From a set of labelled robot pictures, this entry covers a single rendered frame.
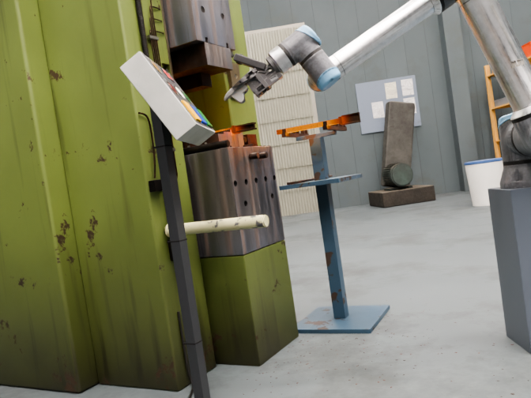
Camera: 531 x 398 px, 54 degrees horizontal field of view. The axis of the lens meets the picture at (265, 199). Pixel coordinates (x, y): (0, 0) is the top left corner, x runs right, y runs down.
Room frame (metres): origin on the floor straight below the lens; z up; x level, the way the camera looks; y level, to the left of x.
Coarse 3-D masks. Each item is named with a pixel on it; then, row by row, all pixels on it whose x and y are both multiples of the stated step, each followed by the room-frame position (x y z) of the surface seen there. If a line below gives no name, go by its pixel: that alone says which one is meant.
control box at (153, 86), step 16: (128, 64) 1.60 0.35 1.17; (144, 64) 1.59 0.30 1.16; (144, 80) 1.59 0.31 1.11; (160, 80) 1.59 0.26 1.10; (144, 96) 1.59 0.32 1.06; (160, 96) 1.59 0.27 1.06; (176, 96) 1.60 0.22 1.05; (160, 112) 1.59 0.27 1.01; (176, 112) 1.59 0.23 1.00; (176, 128) 1.59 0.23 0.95; (192, 128) 1.59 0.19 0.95; (208, 128) 1.78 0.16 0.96
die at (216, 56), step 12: (192, 48) 2.24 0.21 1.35; (204, 48) 2.21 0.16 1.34; (216, 48) 2.28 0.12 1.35; (228, 48) 2.37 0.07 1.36; (180, 60) 2.27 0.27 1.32; (192, 60) 2.24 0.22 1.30; (204, 60) 2.21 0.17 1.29; (216, 60) 2.27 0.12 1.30; (228, 60) 2.36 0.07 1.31; (180, 72) 2.28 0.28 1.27; (192, 72) 2.31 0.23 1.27; (204, 72) 2.34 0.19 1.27; (216, 72) 2.38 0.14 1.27
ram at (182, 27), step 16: (176, 0) 2.20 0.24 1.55; (192, 0) 2.17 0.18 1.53; (208, 0) 2.27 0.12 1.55; (224, 0) 2.39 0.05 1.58; (176, 16) 2.20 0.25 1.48; (192, 16) 2.16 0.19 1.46; (208, 16) 2.26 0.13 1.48; (224, 16) 2.37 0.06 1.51; (176, 32) 2.21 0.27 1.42; (192, 32) 2.17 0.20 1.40; (208, 32) 2.24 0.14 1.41; (224, 32) 2.36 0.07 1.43; (176, 48) 2.25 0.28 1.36
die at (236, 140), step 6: (216, 132) 2.33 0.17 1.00; (222, 132) 2.25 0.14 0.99; (228, 132) 2.28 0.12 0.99; (210, 138) 2.23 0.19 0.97; (216, 138) 2.21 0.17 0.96; (222, 138) 2.23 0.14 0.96; (228, 138) 2.27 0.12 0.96; (234, 138) 2.31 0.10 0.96; (240, 138) 2.36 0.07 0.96; (186, 144) 2.29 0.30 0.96; (192, 144) 2.27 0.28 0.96; (204, 144) 2.24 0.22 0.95; (234, 144) 2.31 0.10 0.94; (240, 144) 2.35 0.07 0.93; (210, 150) 2.23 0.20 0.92
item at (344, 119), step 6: (348, 114) 2.41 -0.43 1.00; (354, 114) 2.40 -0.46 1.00; (330, 120) 2.45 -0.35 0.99; (336, 120) 2.44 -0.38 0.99; (342, 120) 2.43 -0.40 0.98; (348, 120) 2.42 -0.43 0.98; (354, 120) 2.41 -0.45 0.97; (300, 126) 2.52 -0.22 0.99; (306, 126) 2.51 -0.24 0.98; (312, 126) 2.49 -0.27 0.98; (318, 126) 2.48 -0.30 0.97; (288, 132) 2.55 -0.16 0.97
